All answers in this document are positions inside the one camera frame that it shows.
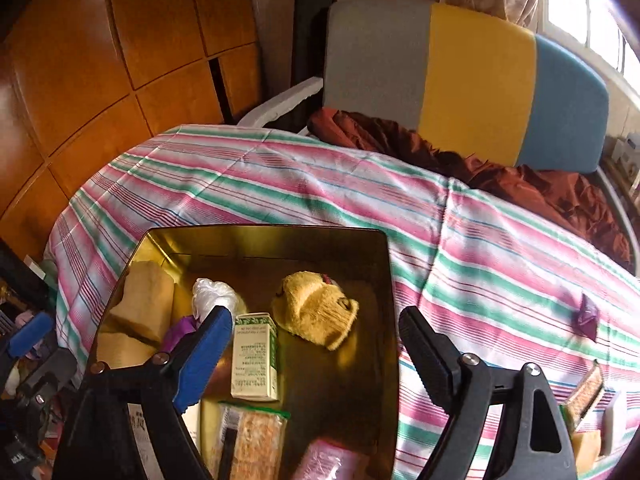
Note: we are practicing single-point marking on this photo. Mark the black padded post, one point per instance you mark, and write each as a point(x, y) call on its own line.
point(310, 60)

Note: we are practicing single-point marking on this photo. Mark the pink mesh packet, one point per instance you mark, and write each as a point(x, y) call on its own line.
point(325, 462)

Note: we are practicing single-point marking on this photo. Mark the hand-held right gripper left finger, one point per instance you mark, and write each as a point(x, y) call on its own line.
point(202, 355)

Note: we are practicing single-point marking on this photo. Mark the white foam strip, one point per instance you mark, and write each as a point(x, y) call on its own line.
point(295, 95)

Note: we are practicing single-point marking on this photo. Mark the window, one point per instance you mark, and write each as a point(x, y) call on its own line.
point(590, 10)

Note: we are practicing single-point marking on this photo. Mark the orange wooden wardrobe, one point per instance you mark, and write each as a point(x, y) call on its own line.
point(100, 60)

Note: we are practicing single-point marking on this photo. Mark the white printed box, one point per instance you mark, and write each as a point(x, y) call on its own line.
point(627, 152)

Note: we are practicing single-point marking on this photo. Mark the green and white carton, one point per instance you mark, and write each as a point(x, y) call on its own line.
point(255, 360)

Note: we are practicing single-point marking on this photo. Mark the large cracker packet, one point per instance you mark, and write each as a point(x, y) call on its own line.
point(255, 445)

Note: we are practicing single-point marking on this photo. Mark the yellow knitted sock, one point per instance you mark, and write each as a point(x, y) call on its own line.
point(315, 310)

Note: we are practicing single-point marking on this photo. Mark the purple snack packet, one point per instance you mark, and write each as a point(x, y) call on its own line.
point(588, 317)
point(177, 335)

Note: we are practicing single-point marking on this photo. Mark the white cardboard box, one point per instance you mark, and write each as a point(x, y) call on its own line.
point(141, 440)

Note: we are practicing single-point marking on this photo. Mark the grey yellow blue headboard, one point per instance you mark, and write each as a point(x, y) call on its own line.
point(475, 85)

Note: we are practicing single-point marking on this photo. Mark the grey metal bed frame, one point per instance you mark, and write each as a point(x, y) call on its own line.
point(620, 210)

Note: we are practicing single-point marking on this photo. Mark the clear plastic bag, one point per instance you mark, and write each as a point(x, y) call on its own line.
point(210, 292)

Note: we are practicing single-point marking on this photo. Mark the small green-edged cracker packet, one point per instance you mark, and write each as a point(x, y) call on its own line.
point(582, 395)

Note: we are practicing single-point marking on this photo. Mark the gold tin box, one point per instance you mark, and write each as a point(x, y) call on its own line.
point(350, 395)

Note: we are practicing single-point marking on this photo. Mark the striped pink green bedsheet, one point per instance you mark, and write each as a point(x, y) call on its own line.
point(350, 185)

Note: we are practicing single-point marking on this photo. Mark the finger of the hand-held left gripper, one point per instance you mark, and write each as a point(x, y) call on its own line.
point(30, 335)
point(47, 367)

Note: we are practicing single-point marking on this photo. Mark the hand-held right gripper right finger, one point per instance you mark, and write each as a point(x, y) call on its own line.
point(425, 350)

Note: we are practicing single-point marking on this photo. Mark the brown crumpled blanket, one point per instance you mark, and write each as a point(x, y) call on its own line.
point(550, 185)

